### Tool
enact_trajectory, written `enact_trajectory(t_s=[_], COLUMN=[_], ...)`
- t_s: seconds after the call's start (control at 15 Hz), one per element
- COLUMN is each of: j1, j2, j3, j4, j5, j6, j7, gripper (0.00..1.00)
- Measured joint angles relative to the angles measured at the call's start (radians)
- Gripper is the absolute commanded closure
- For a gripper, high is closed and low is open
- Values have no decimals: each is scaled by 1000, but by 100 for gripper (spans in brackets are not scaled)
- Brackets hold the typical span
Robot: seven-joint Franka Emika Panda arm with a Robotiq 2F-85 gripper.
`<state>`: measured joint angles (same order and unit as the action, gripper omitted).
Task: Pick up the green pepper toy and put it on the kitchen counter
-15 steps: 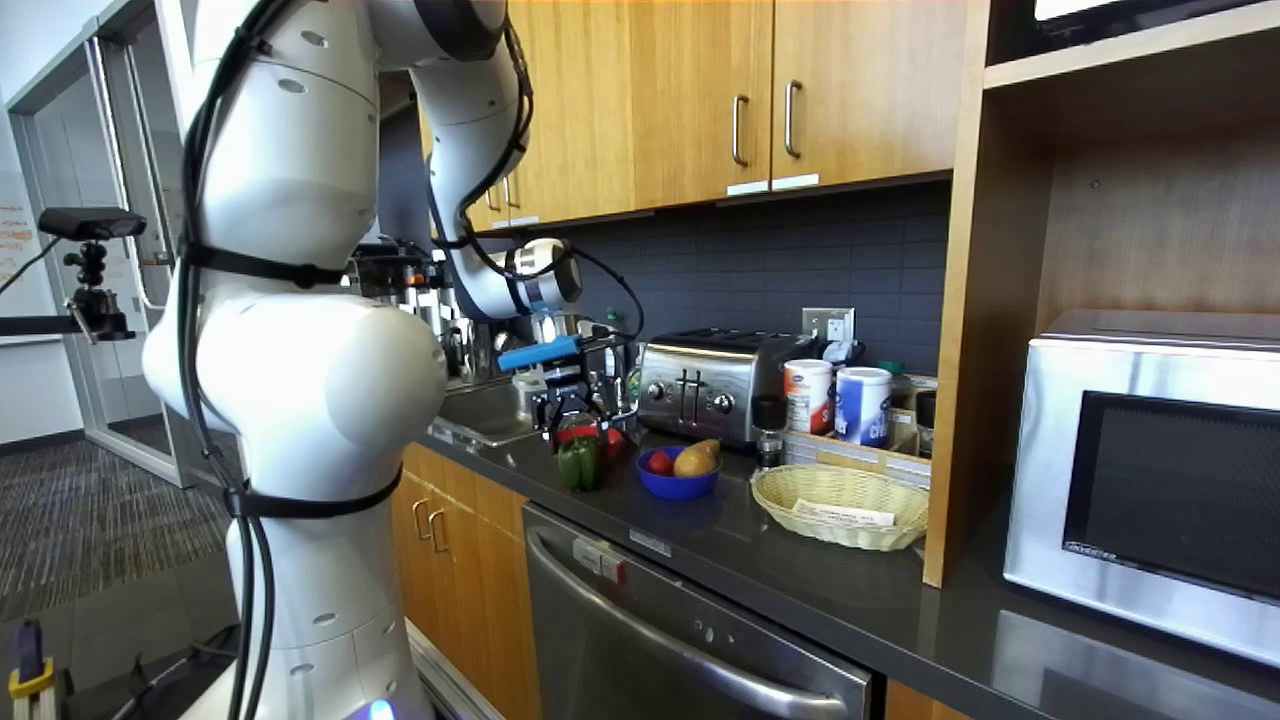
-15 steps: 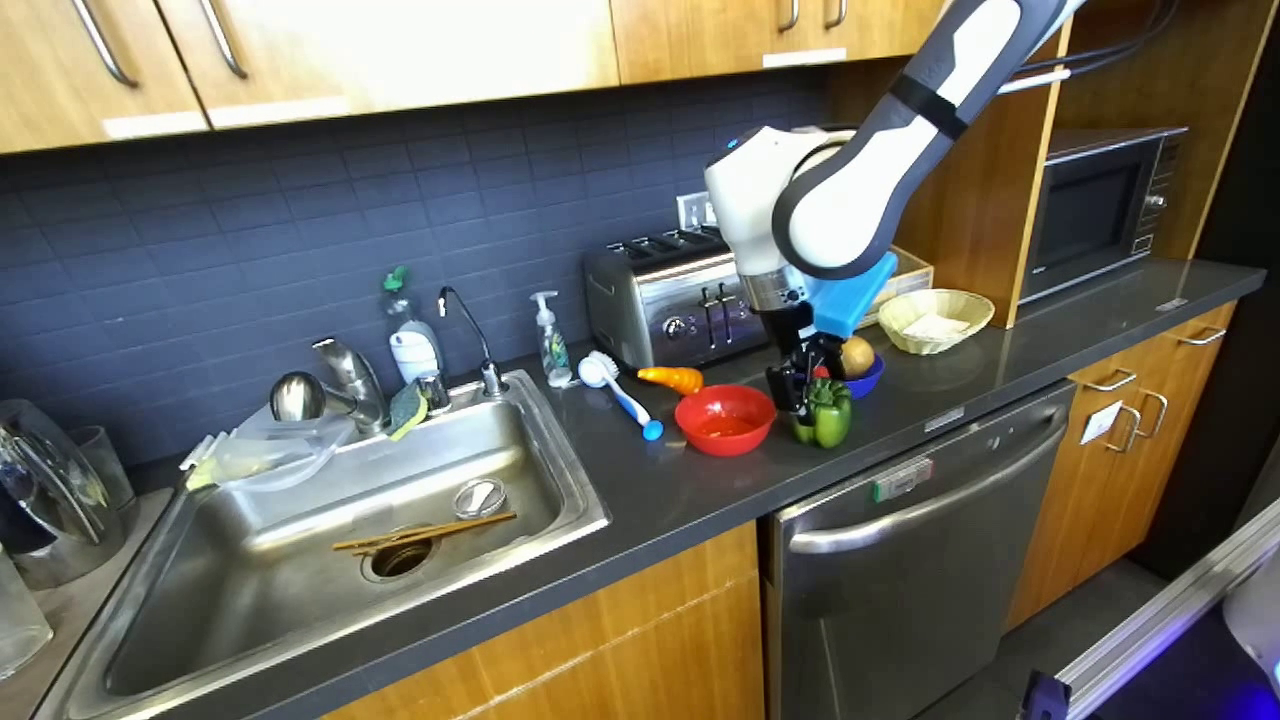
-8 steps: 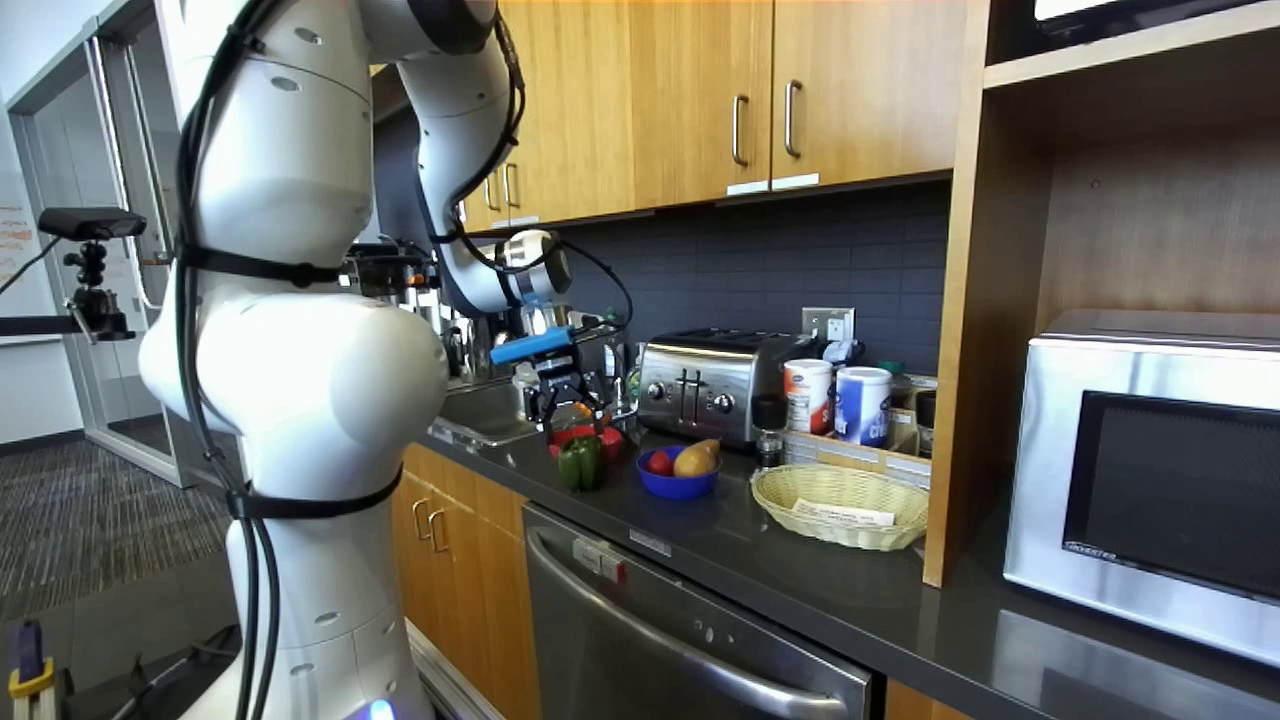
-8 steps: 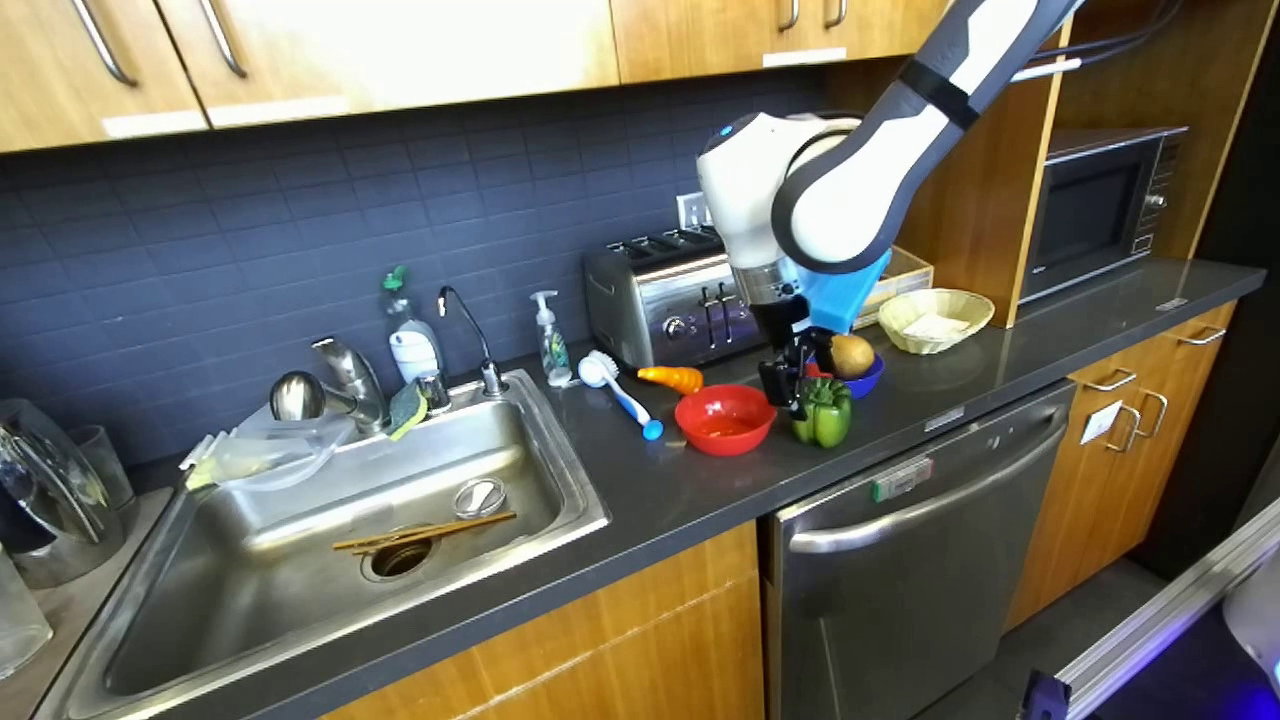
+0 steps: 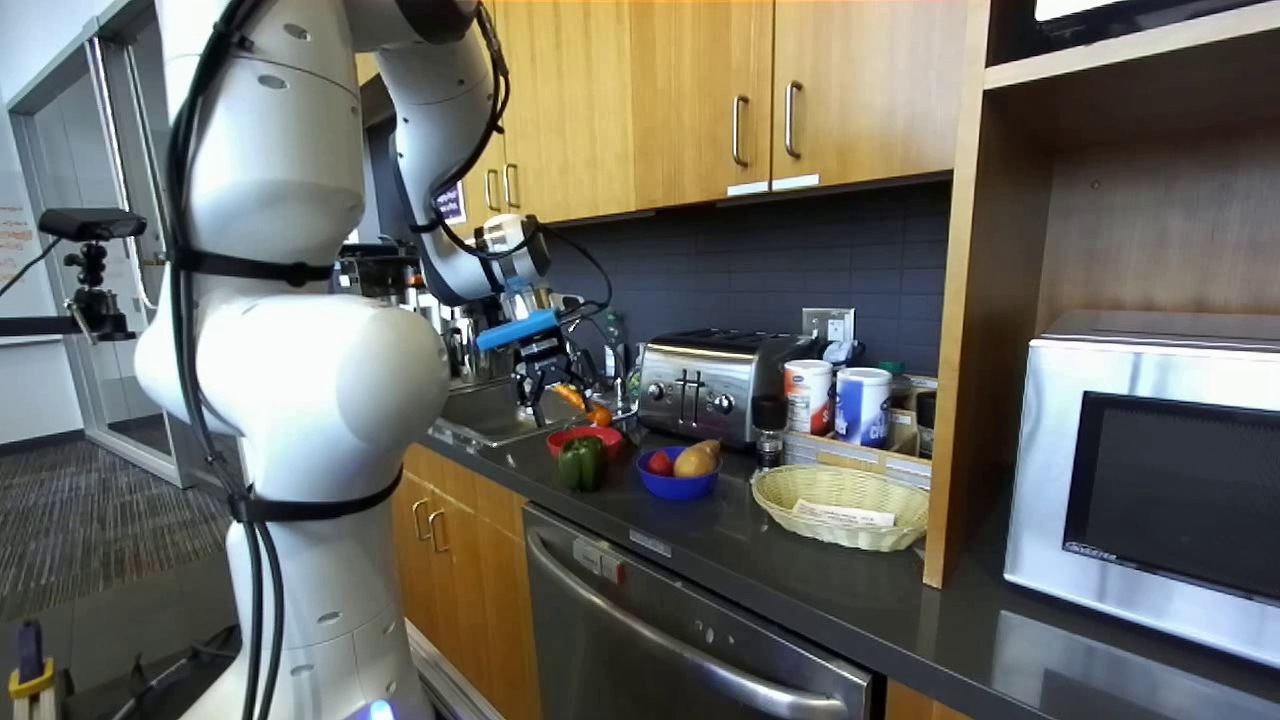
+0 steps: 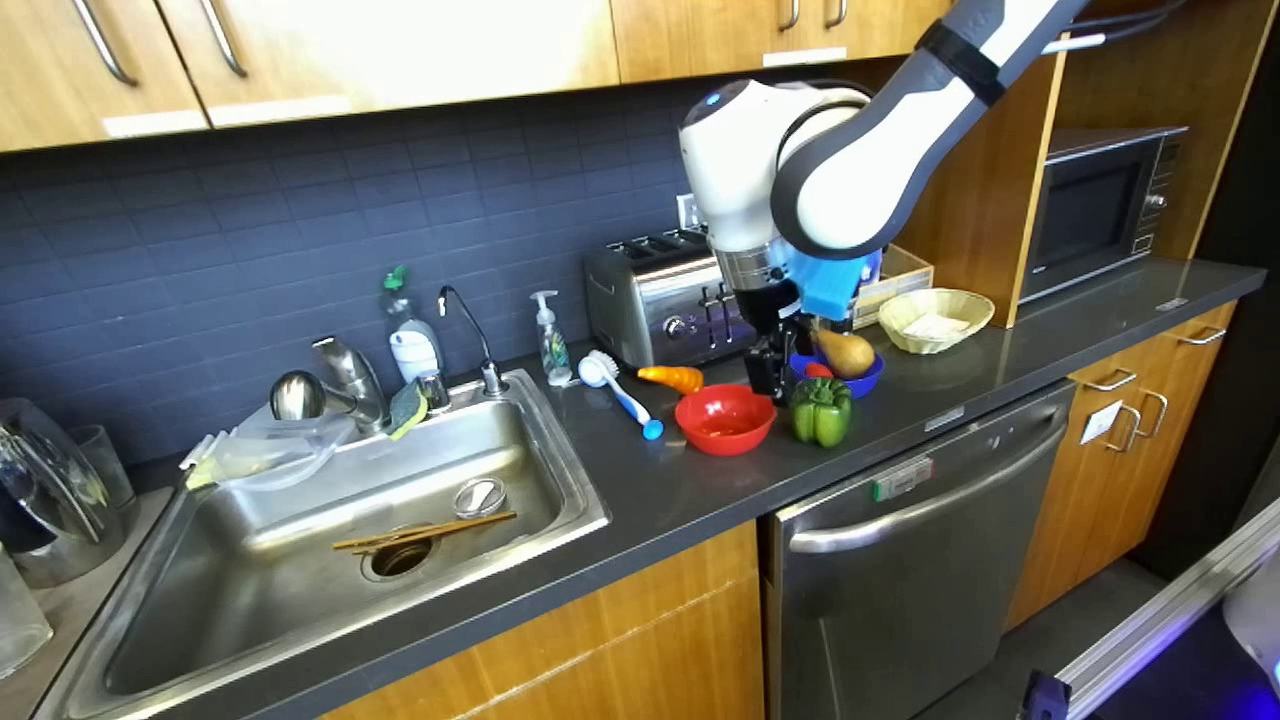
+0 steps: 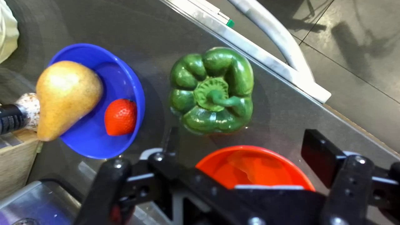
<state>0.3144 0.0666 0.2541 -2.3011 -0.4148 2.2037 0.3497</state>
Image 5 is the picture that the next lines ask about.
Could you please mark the green pepper toy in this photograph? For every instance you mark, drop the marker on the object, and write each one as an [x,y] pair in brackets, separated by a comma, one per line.
[583,467]

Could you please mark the blue plastic bowl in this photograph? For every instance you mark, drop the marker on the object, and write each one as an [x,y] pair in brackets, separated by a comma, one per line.
[672,487]

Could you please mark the stainless steel sink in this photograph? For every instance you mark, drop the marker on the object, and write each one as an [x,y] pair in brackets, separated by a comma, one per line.
[486,422]

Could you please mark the wooden wall cabinet door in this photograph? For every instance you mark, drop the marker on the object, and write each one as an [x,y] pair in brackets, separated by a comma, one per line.
[575,122]
[701,101]
[865,82]

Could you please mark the stainless steel dishwasher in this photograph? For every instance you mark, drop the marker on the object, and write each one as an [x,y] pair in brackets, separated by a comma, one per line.
[665,642]

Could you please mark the clear hand soap pump bottle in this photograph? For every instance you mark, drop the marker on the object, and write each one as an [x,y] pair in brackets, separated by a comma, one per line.
[615,360]

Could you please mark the wooden base cabinet under sink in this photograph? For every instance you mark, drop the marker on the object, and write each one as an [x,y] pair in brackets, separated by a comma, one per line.
[465,574]

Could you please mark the black-capped spice shaker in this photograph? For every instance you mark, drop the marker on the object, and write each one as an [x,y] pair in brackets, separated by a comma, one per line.
[771,432]

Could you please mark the stainless steel microwave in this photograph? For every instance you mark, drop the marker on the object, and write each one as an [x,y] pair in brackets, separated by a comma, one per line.
[1146,494]

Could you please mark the red fruit toy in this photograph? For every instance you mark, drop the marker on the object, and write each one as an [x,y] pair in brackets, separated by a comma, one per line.
[658,460]

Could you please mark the white wall outlet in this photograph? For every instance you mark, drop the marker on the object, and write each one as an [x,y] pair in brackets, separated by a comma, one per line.
[831,325]

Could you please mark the tall wooden shelf unit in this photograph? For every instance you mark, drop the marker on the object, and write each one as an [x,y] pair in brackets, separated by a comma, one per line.
[972,266]

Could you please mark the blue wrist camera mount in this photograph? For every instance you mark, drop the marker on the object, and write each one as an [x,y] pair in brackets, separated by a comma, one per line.
[516,335]

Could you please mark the red plastic bowl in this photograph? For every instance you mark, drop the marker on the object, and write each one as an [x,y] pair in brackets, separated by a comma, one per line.
[604,440]

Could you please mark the white and red canister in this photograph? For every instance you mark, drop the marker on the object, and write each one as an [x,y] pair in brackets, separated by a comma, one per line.
[804,399]

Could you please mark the purple and yellow tool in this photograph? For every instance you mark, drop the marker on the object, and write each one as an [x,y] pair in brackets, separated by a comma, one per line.
[32,680]

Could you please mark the silver four-slot toaster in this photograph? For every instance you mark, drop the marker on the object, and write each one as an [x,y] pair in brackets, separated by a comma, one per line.
[701,387]

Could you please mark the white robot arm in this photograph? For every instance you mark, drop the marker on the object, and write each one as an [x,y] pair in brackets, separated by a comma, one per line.
[306,372]

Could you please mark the black camera on tripod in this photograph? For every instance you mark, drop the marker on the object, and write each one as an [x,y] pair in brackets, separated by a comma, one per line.
[90,266]

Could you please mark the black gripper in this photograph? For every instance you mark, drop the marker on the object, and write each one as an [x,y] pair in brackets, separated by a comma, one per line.
[540,359]

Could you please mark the white and blue canister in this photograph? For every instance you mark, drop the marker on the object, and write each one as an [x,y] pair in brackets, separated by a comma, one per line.
[862,405]

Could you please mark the pale wicker basket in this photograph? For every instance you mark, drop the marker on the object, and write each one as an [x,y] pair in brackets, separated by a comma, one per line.
[842,504]

